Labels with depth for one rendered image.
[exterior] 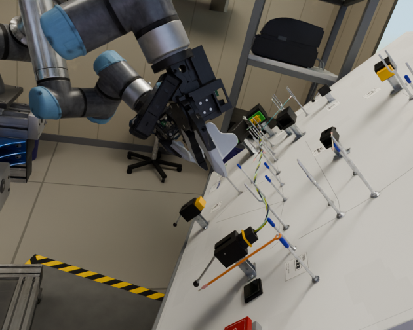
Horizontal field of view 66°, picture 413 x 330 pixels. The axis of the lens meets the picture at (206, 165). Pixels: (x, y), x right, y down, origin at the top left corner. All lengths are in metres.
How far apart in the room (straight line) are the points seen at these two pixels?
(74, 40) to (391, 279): 0.56
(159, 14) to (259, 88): 3.53
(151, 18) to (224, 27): 3.24
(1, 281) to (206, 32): 2.89
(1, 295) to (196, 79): 1.51
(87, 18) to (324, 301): 0.54
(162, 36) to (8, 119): 0.87
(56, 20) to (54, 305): 1.70
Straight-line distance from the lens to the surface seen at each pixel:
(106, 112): 0.90
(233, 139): 0.53
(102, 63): 0.85
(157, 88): 0.52
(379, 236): 0.59
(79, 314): 2.00
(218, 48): 3.75
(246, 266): 0.69
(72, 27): 0.54
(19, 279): 1.87
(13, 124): 1.29
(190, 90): 0.54
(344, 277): 0.56
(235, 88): 1.56
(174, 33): 0.52
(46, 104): 0.81
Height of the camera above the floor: 1.54
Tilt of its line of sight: 23 degrees down
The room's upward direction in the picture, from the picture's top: 15 degrees clockwise
